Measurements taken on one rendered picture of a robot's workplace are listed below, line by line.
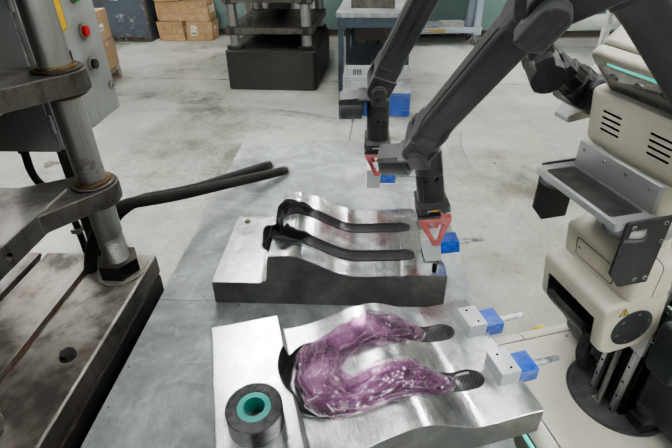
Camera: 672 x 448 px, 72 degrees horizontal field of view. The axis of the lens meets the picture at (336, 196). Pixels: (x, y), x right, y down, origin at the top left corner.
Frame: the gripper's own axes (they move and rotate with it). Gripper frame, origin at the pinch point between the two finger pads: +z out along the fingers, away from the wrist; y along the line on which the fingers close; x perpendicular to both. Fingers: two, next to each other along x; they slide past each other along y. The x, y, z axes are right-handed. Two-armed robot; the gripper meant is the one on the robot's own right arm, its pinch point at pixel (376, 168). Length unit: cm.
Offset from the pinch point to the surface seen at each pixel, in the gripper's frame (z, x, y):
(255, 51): 57, -111, -361
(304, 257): 2.0, -15.8, 35.5
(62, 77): -34, -59, 29
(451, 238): 1.2, 15.1, 29.6
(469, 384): 10, 14, 59
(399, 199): 15.3, 7.4, -9.0
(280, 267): 4.3, -21.0, 36.2
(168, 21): 70, -289, -598
